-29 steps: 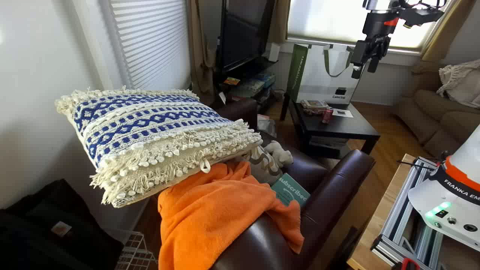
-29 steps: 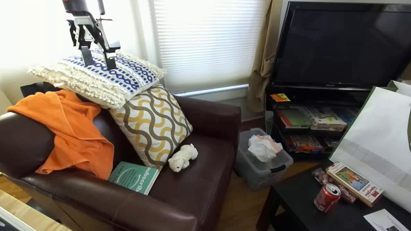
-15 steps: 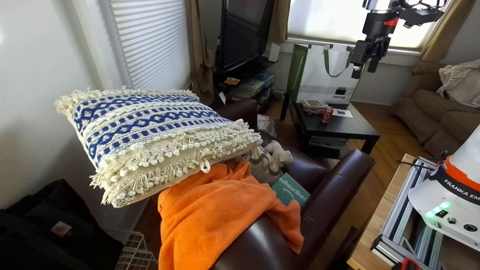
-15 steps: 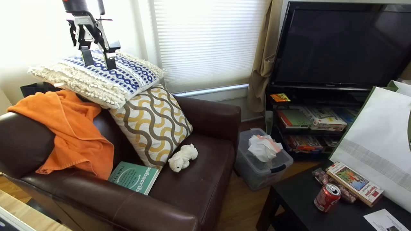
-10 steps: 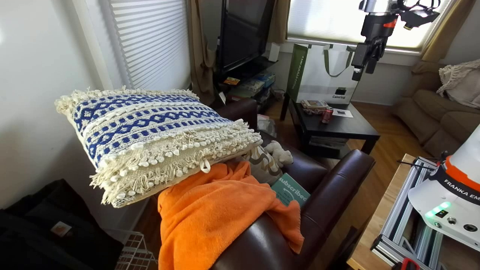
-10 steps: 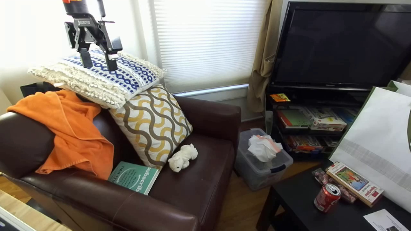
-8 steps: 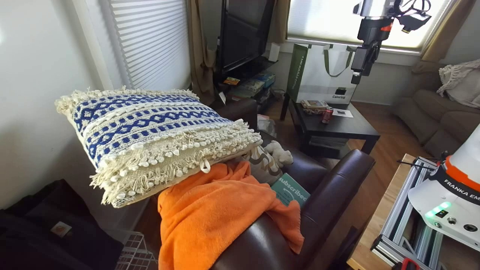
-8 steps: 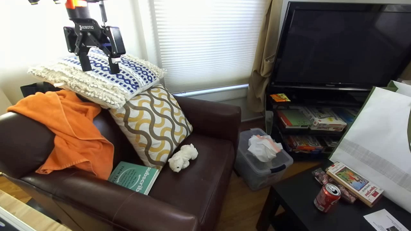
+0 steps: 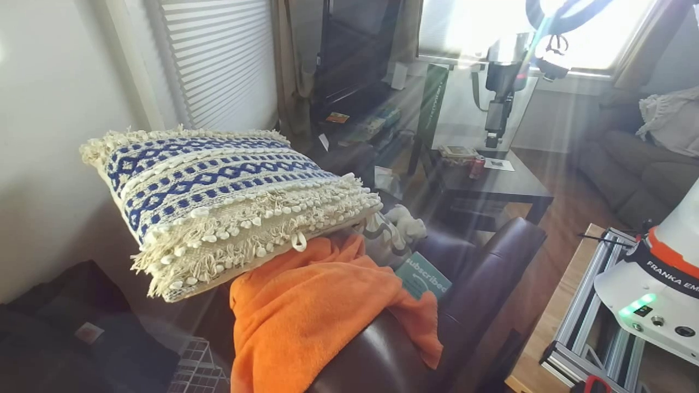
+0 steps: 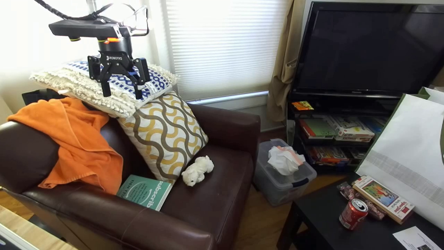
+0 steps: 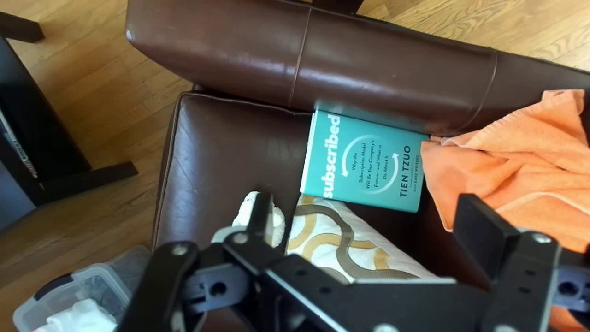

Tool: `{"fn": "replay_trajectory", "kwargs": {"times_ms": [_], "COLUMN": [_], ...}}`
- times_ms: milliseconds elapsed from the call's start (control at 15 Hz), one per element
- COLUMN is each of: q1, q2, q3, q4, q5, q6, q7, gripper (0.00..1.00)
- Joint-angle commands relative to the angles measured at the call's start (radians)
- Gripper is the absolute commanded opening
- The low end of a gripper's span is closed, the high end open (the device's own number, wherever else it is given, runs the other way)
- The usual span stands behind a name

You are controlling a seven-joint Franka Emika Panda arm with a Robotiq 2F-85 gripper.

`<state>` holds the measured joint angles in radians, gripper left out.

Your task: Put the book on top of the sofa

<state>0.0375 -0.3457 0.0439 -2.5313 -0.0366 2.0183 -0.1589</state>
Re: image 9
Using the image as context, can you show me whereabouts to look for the dark coffee table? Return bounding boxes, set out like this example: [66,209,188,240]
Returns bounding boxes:
[407,145,554,231]

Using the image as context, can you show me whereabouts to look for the red clamp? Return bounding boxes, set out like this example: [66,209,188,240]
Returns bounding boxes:
[570,374,613,393]

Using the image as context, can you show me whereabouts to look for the brown leather sofa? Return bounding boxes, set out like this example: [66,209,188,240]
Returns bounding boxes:
[305,188,548,393]

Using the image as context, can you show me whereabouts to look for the brown curtain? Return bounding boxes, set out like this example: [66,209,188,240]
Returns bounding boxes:
[270,0,329,149]
[613,0,699,92]

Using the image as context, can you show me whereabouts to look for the dark bag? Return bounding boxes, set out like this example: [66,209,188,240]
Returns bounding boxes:
[0,259,181,393]

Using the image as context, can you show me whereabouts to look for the white window blinds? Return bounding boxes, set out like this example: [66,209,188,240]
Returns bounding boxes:
[157,0,279,133]

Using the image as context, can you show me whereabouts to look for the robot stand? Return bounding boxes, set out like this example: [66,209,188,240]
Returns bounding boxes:
[505,223,699,393]

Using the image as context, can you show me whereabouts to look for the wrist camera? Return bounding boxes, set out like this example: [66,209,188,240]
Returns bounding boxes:
[536,55,572,82]

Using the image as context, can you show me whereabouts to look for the cream blanket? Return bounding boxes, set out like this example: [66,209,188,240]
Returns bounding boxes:
[636,86,699,159]

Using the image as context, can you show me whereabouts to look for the green cardboard box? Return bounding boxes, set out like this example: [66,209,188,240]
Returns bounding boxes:
[417,63,450,150]

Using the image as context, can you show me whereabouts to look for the teal book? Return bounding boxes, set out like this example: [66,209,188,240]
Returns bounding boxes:
[394,251,453,301]

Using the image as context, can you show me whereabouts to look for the stack of books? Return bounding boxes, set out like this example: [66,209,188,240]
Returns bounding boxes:
[438,144,481,166]

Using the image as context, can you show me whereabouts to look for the grey sofa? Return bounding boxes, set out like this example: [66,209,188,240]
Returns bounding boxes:
[572,87,699,231]

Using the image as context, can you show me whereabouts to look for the bright window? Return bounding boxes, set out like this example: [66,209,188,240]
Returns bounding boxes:
[418,0,659,76]

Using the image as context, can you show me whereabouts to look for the blue and cream fringed pillow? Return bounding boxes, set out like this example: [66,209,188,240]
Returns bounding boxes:
[79,126,384,303]

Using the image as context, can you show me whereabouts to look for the orange towel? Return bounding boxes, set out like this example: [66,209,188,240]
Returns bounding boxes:
[229,234,444,393]

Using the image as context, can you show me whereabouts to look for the white and grey stuffed toy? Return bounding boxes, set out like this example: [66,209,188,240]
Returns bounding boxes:
[358,204,428,269]

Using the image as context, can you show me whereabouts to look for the white wire basket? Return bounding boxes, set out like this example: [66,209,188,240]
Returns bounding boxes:
[165,337,230,393]

